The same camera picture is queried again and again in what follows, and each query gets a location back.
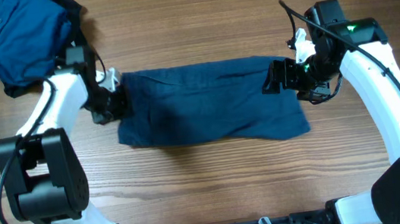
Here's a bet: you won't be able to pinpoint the dark navy blue shorts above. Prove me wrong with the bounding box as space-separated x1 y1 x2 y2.
118 56 310 147

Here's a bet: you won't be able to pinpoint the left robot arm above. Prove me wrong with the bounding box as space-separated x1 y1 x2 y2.
0 65 121 224

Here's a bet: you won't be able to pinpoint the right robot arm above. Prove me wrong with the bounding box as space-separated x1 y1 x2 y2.
262 18 400 224

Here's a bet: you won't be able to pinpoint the black folded garment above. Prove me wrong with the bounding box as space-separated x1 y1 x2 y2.
0 0 100 100

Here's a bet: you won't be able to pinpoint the folded blue button shirt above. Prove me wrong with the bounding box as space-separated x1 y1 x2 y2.
0 0 79 90

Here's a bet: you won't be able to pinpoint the right black camera cable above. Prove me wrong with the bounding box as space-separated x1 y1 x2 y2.
277 0 400 224

